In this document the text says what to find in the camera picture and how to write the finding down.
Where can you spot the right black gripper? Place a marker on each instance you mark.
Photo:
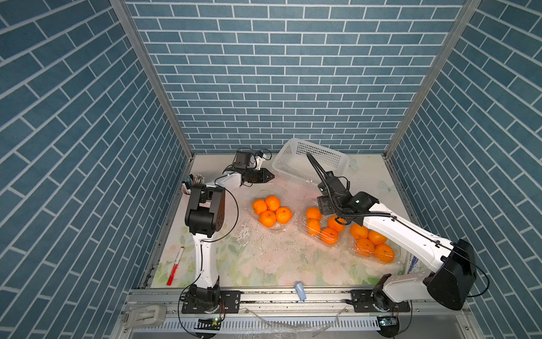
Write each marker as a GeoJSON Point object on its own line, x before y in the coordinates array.
{"type": "Point", "coordinates": [321, 205]}

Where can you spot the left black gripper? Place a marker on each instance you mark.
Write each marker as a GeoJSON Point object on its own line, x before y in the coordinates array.
{"type": "Point", "coordinates": [262, 178]}

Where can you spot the orange box one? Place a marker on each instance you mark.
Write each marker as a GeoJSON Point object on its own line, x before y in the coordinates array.
{"type": "Point", "coordinates": [259, 206]}
{"type": "Point", "coordinates": [358, 231]}
{"type": "Point", "coordinates": [314, 213]}

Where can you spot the clear plastic clamshell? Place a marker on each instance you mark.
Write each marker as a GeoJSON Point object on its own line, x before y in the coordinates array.
{"type": "Point", "coordinates": [324, 226]}
{"type": "Point", "coordinates": [291, 195]}
{"type": "Point", "coordinates": [351, 244]}

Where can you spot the orange box three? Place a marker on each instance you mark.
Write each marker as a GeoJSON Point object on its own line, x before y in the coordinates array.
{"type": "Point", "coordinates": [267, 218]}
{"type": "Point", "coordinates": [313, 227]}
{"type": "Point", "coordinates": [364, 247]}

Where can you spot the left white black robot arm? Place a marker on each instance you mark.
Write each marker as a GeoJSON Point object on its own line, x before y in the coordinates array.
{"type": "Point", "coordinates": [205, 216]}

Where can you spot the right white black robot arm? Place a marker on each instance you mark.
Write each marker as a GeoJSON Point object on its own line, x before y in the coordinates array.
{"type": "Point", "coordinates": [451, 269]}

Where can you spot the orange middle box four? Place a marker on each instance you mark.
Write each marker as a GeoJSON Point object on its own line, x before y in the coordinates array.
{"type": "Point", "coordinates": [329, 236]}

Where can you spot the orange left box four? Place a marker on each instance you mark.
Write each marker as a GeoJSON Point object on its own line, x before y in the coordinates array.
{"type": "Point", "coordinates": [283, 215]}

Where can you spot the pink metal pen bucket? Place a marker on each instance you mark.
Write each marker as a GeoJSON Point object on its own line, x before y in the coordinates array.
{"type": "Point", "coordinates": [190, 181]}

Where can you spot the small light blue cylinder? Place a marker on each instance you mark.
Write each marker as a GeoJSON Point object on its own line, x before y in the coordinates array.
{"type": "Point", "coordinates": [300, 291]}

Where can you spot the blue white packaged item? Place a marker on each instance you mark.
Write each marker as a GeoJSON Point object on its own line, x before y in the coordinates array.
{"type": "Point", "coordinates": [413, 265]}

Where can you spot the red white marker pen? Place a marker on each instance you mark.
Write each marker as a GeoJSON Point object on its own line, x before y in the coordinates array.
{"type": "Point", "coordinates": [176, 265]}

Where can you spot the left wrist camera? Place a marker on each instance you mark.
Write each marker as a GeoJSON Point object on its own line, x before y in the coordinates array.
{"type": "Point", "coordinates": [242, 160]}

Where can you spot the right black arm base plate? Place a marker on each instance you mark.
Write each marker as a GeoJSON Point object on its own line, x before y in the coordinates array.
{"type": "Point", "coordinates": [365, 300]}

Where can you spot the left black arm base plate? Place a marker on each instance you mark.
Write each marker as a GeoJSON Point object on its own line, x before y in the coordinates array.
{"type": "Point", "coordinates": [200, 301]}

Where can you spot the white clamp on rail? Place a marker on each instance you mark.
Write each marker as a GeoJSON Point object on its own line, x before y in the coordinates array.
{"type": "Point", "coordinates": [145, 317]}

